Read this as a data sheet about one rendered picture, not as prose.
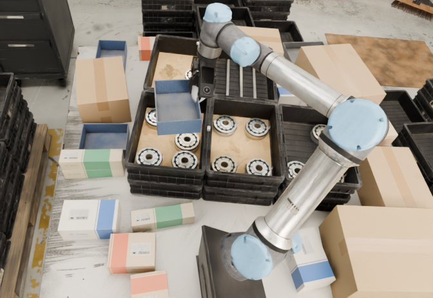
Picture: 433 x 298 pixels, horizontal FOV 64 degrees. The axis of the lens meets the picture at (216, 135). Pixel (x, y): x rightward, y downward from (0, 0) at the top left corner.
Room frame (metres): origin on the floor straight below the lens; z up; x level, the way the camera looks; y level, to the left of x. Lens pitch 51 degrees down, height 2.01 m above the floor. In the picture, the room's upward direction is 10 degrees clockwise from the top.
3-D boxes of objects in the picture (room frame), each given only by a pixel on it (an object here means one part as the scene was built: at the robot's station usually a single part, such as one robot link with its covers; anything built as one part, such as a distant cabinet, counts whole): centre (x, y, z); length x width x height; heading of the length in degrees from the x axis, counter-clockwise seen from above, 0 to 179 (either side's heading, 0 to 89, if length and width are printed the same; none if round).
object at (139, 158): (0.75, 0.25, 0.86); 0.10 x 0.10 x 0.01
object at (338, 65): (1.46, -0.58, 0.80); 0.40 x 0.30 x 0.20; 21
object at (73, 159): (0.74, 0.48, 0.79); 0.24 x 0.06 x 0.06; 103
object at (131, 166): (0.86, 0.18, 0.92); 0.40 x 0.30 x 0.02; 5
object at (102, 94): (1.14, 0.58, 0.78); 0.30 x 0.22 x 0.16; 23
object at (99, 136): (0.88, 0.49, 0.74); 0.20 x 0.15 x 0.07; 103
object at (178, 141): (0.87, 0.12, 0.86); 0.10 x 0.10 x 0.01
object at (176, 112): (0.82, 0.16, 1.10); 0.20 x 0.15 x 0.07; 17
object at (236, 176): (0.89, -0.11, 0.92); 0.40 x 0.30 x 0.02; 5
